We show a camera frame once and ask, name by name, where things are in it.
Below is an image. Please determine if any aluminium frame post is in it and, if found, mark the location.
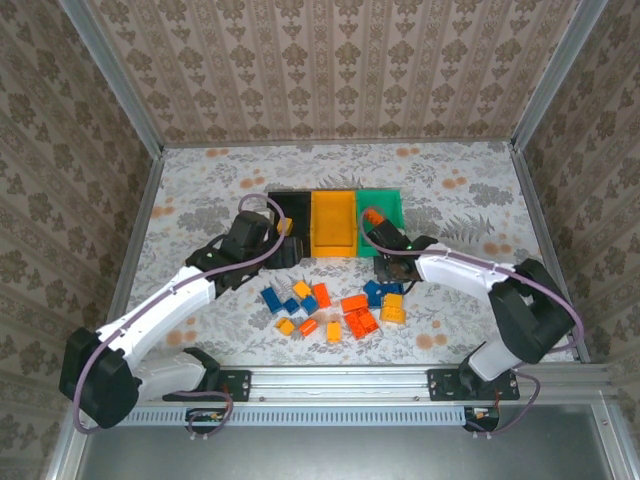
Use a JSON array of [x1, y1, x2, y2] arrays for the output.
[[57, 0, 166, 156], [509, 0, 609, 151]]

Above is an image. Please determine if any long purple camera cable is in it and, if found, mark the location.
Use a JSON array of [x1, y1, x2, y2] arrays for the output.
[[72, 193, 287, 434], [358, 205, 586, 371]]

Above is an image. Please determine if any large printed yellow lego brick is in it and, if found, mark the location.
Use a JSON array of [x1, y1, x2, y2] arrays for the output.
[[379, 292, 405, 327]]

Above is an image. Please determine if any aluminium table side rail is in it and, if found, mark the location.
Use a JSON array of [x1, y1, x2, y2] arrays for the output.
[[509, 142, 594, 364], [104, 147, 166, 326]]

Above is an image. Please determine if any yellow plastic bin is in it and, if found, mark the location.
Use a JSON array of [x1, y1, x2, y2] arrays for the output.
[[310, 189, 360, 260]]

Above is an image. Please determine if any white slotted cable duct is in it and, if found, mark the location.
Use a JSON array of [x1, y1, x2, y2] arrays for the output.
[[124, 403, 469, 426]]

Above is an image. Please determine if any short purple cable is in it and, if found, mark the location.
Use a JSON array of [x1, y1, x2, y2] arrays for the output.
[[469, 368, 544, 441], [184, 388, 235, 442]]

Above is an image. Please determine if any green plastic bin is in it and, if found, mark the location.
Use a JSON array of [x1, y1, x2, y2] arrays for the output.
[[355, 188, 405, 260]]

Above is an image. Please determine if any small black connector board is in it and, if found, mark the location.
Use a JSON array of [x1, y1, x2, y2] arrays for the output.
[[463, 405, 501, 426], [185, 407, 226, 426]]

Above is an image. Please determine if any large orange lego brick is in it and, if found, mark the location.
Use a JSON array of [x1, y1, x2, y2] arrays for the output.
[[343, 308, 382, 342]]

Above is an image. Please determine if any grey metal panel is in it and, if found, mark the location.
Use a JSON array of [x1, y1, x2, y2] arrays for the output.
[[47, 399, 640, 480]]

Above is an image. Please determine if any aluminium mounting rail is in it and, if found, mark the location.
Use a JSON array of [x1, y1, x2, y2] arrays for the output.
[[134, 363, 609, 404]]

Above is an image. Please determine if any black plastic bin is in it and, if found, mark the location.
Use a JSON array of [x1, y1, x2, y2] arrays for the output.
[[266, 189, 314, 271]]

